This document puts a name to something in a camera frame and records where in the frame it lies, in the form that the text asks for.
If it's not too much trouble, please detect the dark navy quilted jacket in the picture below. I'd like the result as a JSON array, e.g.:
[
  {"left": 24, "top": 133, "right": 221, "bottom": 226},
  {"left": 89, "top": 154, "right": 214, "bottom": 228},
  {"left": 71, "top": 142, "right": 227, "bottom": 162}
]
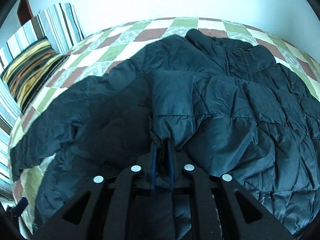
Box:
[{"left": 10, "top": 29, "right": 319, "bottom": 239}]

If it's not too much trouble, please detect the gold black striped cushion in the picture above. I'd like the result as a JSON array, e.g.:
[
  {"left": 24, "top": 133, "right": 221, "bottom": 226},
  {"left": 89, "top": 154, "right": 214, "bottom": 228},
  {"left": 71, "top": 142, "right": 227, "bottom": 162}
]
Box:
[{"left": 1, "top": 37, "right": 69, "bottom": 114}]

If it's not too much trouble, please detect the checkered patchwork bedspread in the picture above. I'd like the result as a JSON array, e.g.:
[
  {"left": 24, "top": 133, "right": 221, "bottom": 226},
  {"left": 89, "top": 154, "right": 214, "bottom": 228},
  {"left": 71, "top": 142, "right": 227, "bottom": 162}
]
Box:
[{"left": 8, "top": 16, "right": 320, "bottom": 235}]

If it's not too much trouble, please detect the blue white striped pillow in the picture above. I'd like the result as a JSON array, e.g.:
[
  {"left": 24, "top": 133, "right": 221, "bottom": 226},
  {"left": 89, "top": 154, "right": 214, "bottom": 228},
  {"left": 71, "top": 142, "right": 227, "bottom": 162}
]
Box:
[{"left": 1, "top": 3, "right": 84, "bottom": 191}]

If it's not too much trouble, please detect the brown wooden headboard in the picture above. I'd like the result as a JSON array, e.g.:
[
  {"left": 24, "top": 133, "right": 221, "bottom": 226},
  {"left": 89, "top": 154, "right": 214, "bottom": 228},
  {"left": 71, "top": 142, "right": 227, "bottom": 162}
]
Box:
[{"left": 17, "top": 0, "right": 33, "bottom": 26}]

